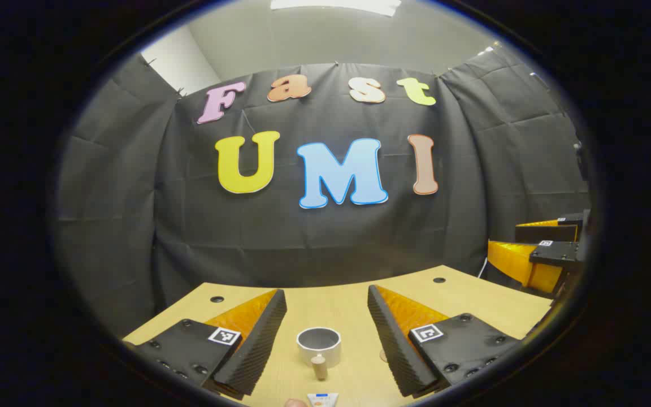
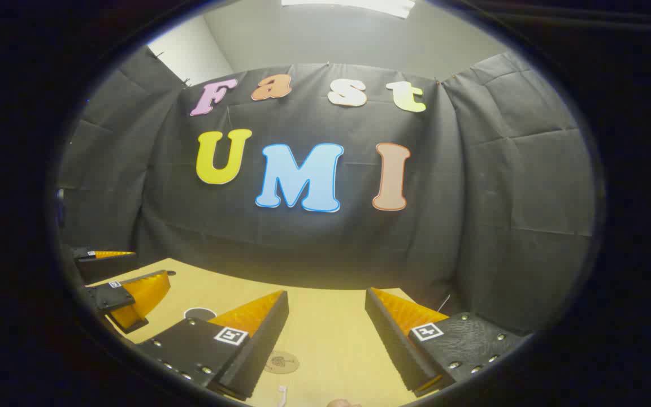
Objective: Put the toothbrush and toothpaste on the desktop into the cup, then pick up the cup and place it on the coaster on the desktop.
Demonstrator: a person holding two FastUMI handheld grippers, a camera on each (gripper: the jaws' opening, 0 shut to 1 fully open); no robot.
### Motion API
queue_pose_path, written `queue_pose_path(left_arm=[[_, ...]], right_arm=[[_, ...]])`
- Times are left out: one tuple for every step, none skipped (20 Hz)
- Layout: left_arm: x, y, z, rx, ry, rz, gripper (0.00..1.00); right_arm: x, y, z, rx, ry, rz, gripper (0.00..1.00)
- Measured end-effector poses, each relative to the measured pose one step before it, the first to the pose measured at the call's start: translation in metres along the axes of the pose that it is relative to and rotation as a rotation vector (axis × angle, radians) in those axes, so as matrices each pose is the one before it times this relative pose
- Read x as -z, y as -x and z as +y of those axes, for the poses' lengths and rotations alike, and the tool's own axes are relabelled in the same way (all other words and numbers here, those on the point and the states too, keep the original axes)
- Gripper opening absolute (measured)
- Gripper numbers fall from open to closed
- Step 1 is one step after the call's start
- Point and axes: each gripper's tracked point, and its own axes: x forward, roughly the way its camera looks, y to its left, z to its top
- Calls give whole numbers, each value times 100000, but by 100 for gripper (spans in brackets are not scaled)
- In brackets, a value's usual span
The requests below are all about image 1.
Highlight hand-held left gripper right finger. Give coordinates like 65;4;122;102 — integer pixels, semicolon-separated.
367;284;521;398

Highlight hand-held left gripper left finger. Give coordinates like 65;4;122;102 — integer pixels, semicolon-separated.
124;289;288;401

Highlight white cup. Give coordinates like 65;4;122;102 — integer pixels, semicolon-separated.
296;327;341;380

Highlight wooden desktop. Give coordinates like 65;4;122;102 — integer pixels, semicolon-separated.
122;265;553;407

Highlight black backdrop cloth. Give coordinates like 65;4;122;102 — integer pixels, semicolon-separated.
54;48;592;340

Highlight ceiling light panel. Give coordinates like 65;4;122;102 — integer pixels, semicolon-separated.
270;0;403;17

